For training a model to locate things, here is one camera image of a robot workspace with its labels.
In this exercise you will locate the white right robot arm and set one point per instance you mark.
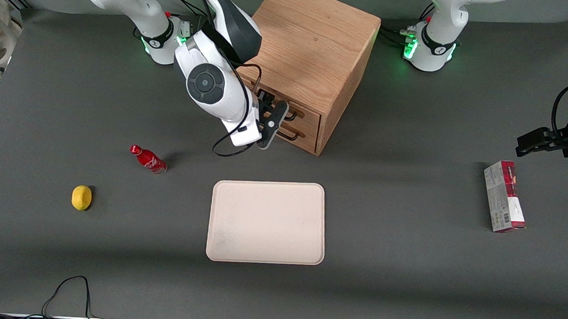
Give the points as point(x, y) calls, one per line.
point(210, 82)

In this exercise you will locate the red cola bottle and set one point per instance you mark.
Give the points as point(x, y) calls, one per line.
point(149, 160)

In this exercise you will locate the beige plastic tray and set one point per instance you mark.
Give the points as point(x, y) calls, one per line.
point(266, 222)

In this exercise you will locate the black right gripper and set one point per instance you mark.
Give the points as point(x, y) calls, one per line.
point(264, 101)

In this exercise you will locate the red and white carton box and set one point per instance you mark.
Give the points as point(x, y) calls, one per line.
point(503, 200)

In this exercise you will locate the wooden drawer cabinet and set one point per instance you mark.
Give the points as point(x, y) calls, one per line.
point(314, 44)

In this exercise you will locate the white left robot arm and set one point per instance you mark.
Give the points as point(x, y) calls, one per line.
point(436, 41)

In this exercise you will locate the yellow lemon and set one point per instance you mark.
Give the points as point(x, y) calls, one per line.
point(81, 198)

